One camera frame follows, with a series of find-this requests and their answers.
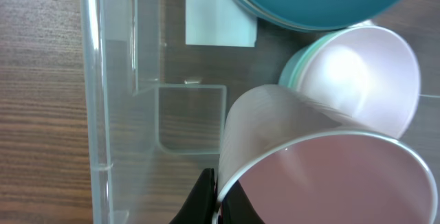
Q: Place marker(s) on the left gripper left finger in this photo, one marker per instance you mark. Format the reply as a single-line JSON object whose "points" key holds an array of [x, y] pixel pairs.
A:
{"points": [[198, 208]]}

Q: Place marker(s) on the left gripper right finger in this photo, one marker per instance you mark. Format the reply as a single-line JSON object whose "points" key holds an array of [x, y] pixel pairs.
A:
{"points": [[237, 209]]}

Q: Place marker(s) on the pink cup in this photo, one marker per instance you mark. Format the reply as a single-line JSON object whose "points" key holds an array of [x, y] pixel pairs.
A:
{"points": [[299, 161]]}

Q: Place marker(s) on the mint green bowl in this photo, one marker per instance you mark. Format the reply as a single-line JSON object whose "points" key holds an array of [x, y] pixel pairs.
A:
{"points": [[304, 55]]}

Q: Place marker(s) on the pink bowl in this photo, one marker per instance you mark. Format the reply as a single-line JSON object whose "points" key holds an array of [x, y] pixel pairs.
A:
{"points": [[369, 73]]}

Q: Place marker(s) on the light blue bowl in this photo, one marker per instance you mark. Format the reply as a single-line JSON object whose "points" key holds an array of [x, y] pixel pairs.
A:
{"points": [[288, 71]]}

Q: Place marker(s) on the clear plastic storage container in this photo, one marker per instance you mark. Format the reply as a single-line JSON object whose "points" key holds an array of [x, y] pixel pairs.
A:
{"points": [[157, 107]]}

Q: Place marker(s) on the white paper label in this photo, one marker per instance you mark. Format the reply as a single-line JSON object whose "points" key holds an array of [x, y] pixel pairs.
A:
{"points": [[219, 23]]}

